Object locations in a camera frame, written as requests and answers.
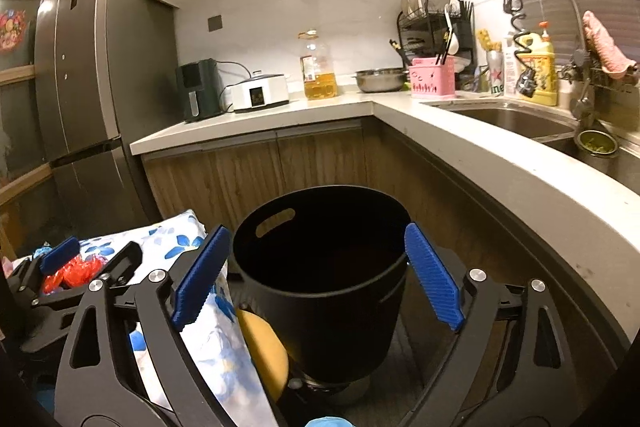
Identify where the red plastic bag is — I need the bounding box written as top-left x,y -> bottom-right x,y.
41,255 -> 106,296

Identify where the black trash bin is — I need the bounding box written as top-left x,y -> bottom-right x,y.
232,185 -> 411,386

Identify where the wooden glass door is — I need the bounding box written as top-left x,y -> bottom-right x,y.
1,0 -> 56,259

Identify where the floral blue white tablecloth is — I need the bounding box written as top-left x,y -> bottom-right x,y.
8,208 -> 279,427

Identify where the wooden lower cabinet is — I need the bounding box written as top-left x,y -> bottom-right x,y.
142,117 -> 380,229

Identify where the grey refrigerator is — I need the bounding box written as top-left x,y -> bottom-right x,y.
35,0 -> 182,237

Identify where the black air fryer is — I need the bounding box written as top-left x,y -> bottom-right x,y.
176,58 -> 222,122

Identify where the steel sink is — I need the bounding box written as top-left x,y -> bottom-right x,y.
434,100 -> 639,194

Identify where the white rice cooker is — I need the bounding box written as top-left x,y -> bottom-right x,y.
231,74 -> 290,113

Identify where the chrome faucet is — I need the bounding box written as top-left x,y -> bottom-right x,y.
502,0 -> 599,130

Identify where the cooking oil bottle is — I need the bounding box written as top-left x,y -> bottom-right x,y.
297,29 -> 337,100

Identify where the pink utensil holder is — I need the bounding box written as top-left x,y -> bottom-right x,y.
408,56 -> 456,100

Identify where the yellow detergent bottle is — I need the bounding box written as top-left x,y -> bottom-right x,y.
521,20 -> 558,106

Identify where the steel bowl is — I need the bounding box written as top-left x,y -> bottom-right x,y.
355,67 -> 408,93

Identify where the black dish rack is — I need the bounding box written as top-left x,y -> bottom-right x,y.
396,0 -> 477,88

